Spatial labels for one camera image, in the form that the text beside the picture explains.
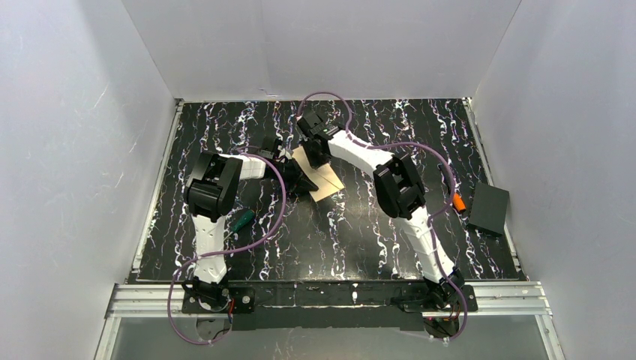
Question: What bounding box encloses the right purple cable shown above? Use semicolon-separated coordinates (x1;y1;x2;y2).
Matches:
297;92;470;344

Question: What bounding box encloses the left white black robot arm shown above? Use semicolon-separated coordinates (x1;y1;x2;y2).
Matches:
182;136;319;312

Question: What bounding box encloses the green handled screwdriver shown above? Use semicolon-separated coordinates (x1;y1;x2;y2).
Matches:
230;210;256;233

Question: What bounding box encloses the black flat box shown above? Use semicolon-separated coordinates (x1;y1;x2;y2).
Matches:
467;183;510;236

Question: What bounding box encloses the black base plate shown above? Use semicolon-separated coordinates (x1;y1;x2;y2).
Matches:
179;280;479;336

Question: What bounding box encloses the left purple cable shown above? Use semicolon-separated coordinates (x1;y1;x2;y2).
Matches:
166;145;288;346

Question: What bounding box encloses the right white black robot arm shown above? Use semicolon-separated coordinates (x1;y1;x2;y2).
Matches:
296;111;468;310

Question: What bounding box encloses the aluminium frame rail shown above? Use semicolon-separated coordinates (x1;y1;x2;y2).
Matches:
106;280;553;318

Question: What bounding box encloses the orange handled screwdriver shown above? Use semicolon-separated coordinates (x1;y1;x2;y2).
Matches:
437;164;467;215

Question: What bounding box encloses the cream envelope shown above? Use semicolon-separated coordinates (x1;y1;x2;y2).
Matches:
292;146;345;203

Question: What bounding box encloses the purple cable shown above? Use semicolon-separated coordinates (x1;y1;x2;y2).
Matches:
166;145;288;346
297;92;470;344

